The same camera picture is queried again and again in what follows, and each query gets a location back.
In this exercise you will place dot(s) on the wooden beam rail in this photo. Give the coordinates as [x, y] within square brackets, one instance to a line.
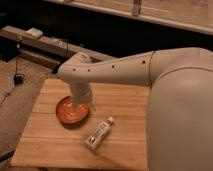
[47, 44]

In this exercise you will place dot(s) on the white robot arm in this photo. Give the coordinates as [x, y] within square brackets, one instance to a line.
[179, 118]

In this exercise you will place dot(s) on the orange ceramic bowl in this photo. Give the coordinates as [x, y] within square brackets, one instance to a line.
[67, 114]

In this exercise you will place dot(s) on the small white bottle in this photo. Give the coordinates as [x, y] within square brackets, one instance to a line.
[96, 137]

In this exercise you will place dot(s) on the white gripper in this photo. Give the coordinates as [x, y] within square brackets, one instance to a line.
[81, 93]

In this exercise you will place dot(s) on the small white block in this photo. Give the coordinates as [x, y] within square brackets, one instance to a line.
[34, 33]

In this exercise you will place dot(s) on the wooden board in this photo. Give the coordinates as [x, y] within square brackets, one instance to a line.
[45, 142]

